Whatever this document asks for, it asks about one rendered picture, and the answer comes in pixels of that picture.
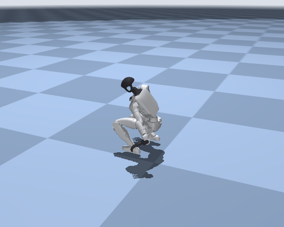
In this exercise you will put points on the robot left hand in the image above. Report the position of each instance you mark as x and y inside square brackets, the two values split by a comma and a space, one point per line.
[139, 143]

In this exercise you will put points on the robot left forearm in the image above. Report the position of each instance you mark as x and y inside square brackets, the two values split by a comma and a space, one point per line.
[142, 131]

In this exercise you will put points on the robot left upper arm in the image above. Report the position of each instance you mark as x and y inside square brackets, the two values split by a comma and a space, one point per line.
[134, 108]

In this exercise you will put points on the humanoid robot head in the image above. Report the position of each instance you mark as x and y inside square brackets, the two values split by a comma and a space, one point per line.
[128, 82]

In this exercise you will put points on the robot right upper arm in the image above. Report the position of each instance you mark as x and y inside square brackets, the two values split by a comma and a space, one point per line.
[146, 86]

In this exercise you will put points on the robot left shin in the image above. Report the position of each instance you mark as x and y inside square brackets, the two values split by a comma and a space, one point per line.
[123, 133]

